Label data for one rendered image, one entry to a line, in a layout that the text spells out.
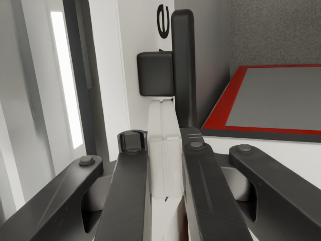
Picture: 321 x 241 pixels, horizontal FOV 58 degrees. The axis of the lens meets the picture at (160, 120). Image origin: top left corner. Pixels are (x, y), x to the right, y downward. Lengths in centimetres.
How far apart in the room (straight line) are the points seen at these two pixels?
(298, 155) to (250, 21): 78
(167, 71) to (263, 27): 91
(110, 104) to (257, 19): 93
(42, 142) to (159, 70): 8
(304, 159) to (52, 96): 27
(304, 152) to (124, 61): 24
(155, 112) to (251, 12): 94
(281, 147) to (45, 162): 25
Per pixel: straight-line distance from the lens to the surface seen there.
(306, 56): 109
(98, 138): 31
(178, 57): 17
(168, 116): 15
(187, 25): 17
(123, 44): 17
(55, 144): 17
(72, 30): 19
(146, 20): 21
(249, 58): 109
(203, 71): 57
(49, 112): 17
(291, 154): 35
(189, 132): 15
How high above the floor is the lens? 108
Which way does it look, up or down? 63 degrees down
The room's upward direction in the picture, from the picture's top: 133 degrees counter-clockwise
